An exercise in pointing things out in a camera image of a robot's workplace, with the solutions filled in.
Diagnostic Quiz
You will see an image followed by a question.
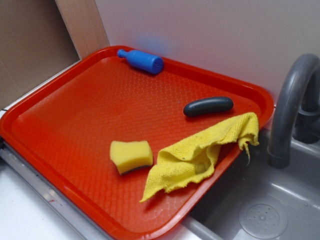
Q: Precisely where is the red plastic tray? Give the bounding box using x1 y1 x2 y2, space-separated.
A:
0 46 274 240

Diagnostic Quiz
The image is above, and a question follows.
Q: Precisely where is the yellow sponge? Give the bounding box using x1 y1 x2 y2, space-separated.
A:
109 140 153 175

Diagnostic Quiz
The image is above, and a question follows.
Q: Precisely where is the wooden board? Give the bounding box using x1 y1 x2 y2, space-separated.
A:
55 0 110 59

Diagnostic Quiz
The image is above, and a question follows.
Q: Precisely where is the yellow cloth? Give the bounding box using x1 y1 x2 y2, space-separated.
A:
139 111 260 203

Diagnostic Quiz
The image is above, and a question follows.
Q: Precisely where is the grey plastic faucet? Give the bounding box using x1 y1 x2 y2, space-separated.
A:
267 53 320 169

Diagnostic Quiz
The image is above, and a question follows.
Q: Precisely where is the grey plastic sink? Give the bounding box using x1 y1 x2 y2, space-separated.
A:
183 129 320 240

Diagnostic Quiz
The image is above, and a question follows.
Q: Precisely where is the dark green plastic pickle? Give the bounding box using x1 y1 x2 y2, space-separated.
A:
183 96 234 117

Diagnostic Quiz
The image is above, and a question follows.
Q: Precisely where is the blue plastic bottle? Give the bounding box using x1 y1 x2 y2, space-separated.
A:
117 49 164 74

